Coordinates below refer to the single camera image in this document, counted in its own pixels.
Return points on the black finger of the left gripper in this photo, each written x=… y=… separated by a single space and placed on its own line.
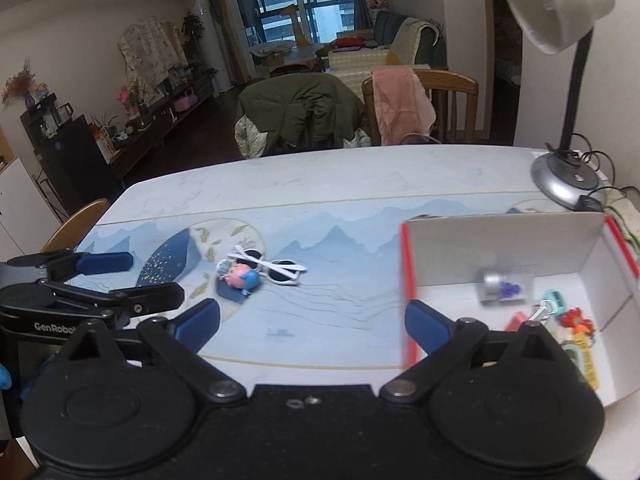
x=147 y=299

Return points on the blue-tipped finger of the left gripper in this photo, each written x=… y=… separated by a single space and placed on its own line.
x=109 y=262

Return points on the blue mountain table mat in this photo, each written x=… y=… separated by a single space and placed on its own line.
x=344 y=309

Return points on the dark tv cabinet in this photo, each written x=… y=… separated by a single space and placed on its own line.
x=87 y=159

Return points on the silver desk lamp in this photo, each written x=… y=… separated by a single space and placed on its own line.
x=553 y=27

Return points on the red orange toy keychain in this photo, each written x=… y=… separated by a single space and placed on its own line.
x=575 y=321

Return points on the olive green jacket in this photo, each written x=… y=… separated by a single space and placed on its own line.
x=299 y=113

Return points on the wooden chair with pink cloth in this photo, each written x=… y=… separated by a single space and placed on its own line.
x=454 y=97

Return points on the grey correction tape dispenser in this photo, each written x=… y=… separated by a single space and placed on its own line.
x=574 y=352

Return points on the white frame sunglasses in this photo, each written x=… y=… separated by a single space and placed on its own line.
x=282 y=272

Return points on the clear jar silver lid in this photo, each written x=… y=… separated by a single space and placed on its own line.
x=504 y=287

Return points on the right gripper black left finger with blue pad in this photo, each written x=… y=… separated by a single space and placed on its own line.
x=175 y=345

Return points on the small yellow box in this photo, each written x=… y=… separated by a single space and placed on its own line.
x=587 y=363

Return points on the teal egg-shaped sharpener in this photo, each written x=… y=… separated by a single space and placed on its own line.
x=555 y=302

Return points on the wooden chair at left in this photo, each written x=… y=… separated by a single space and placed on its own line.
x=74 y=230

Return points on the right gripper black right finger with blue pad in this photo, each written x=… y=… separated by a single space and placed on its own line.
x=448 y=345

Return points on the pink cloth on chair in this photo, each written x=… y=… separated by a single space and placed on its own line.
x=403 y=111

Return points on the pink pig toy figure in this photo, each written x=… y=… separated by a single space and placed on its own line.
x=242 y=277

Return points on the red white cardboard box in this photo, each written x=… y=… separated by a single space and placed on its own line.
x=503 y=268

